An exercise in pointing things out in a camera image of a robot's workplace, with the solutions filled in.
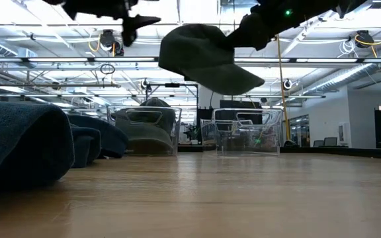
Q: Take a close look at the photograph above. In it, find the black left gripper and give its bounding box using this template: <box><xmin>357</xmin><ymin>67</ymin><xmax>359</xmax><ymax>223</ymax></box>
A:
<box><xmin>61</xmin><ymin>0</ymin><xmax>162</xmax><ymax>48</ymax></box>

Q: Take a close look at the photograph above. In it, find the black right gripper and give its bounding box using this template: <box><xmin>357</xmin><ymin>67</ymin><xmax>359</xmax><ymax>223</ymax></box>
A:
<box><xmin>226</xmin><ymin>5</ymin><xmax>278</xmax><ymax>52</ymax></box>

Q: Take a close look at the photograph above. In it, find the grey denim cap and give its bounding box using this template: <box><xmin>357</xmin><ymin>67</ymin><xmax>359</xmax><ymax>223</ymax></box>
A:
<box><xmin>114</xmin><ymin>117</ymin><xmax>175</xmax><ymax>155</ymax></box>
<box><xmin>120</xmin><ymin>97</ymin><xmax>177</xmax><ymax>133</ymax></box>
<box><xmin>158</xmin><ymin>23</ymin><xmax>266</xmax><ymax>96</ymax></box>

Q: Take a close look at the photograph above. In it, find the blue denim cap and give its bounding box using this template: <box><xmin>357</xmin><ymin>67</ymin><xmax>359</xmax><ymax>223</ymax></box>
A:
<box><xmin>0</xmin><ymin>100</ymin><xmax>75</xmax><ymax>192</ymax></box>
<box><xmin>67</xmin><ymin>125</ymin><xmax>102</xmax><ymax>169</ymax></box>
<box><xmin>66</xmin><ymin>114</ymin><xmax>129</xmax><ymax>159</ymax></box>

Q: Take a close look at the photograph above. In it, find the clear plastic bin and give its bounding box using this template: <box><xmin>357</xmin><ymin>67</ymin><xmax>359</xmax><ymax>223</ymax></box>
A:
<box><xmin>199</xmin><ymin>108</ymin><xmax>283</xmax><ymax>157</ymax></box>
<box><xmin>106</xmin><ymin>105</ymin><xmax>183</xmax><ymax>157</ymax></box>

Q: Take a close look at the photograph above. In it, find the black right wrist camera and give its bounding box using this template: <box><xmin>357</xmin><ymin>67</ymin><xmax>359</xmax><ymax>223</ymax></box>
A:
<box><xmin>269</xmin><ymin>3</ymin><xmax>307</xmax><ymax>26</ymax></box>

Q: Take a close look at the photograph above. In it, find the yellow cable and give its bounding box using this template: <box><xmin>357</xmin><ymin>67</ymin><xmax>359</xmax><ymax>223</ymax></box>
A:
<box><xmin>275</xmin><ymin>32</ymin><xmax>291</xmax><ymax>143</ymax></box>

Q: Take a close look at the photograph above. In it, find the black gantry frame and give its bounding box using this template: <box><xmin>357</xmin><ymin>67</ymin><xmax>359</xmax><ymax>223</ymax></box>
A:
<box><xmin>145</xmin><ymin>82</ymin><xmax>200</xmax><ymax>146</ymax></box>

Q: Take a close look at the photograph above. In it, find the silver ceiling duct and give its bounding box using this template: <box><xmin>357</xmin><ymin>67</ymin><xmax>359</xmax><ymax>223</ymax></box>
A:
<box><xmin>304</xmin><ymin>62</ymin><xmax>375</xmax><ymax>96</ymax></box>

